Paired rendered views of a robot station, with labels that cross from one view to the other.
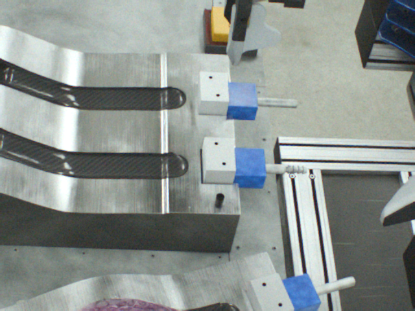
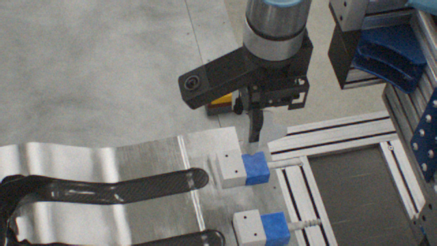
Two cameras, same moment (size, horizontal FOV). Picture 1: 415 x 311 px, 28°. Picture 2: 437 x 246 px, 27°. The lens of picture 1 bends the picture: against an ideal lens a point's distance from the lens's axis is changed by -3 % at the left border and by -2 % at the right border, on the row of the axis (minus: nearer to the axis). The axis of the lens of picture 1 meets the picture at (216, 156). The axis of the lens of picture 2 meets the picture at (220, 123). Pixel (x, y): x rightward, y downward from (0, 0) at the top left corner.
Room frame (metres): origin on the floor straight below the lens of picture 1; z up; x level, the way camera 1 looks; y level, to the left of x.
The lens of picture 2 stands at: (0.04, 0.14, 2.08)
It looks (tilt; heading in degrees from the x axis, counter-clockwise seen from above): 56 degrees down; 353
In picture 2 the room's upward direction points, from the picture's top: 7 degrees clockwise
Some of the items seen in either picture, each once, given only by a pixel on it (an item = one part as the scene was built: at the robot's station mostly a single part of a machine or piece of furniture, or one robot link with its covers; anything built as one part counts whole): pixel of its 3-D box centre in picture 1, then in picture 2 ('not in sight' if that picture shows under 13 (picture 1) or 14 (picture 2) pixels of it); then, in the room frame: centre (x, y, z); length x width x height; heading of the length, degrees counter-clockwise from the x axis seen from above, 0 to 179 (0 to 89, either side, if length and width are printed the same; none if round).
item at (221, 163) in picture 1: (255, 168); (279, 228); (0.65, -0.05, 0.89); 0.13 x 0.05 x 0.05; 102
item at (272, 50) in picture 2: not in sight; (272, 27); (0.75, -0.01, 1.23); 0.08 x 0.08 x 0.05
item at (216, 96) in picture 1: (248, 101); (259, 167); (0.76, -0.03, 0.89); 0.13 x 0.05 x 0.05; 102
